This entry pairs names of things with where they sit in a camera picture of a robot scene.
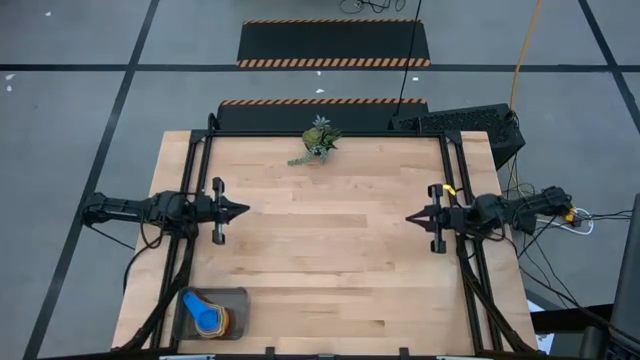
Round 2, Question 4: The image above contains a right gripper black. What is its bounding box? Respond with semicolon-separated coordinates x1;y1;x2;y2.
404;183;469;255

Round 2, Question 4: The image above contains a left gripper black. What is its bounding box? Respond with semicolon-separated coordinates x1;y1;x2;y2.
192;176;251;246

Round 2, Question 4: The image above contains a blue measuring cup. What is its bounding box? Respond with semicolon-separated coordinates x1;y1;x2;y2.
182;290;220;332

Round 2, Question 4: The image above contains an orange measuring cup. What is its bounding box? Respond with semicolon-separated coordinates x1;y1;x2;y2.
197;307;232;340

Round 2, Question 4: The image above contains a clear grey plastic basket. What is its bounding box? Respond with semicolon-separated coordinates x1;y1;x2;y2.
171;286;250;342

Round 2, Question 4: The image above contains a black perforated computer tower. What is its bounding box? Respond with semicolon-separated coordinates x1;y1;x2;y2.
388;103;527;171

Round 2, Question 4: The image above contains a potted succulent plant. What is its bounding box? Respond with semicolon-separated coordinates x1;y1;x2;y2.
287;114;345;167

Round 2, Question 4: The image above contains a dark grey panel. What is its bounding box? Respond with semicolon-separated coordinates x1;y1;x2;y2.
608;192;640;351

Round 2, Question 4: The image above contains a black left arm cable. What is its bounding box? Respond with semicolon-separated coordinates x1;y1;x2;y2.
138;192;199;250

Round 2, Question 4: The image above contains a black aluminium table frame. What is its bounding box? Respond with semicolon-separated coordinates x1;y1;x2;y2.
113;127;539;357

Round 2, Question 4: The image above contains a black hazard-striped cable ramp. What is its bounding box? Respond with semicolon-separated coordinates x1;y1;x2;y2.
215;98;430;133
235;18;432;69

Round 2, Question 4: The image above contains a black hanging cable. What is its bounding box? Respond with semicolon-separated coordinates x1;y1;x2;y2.
394;0;424;117

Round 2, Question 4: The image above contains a yellow hanging cable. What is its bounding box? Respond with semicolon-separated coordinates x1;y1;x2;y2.
508;0;545;114

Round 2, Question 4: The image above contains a black cable coil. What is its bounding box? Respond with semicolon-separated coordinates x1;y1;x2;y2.
338;0;407;15

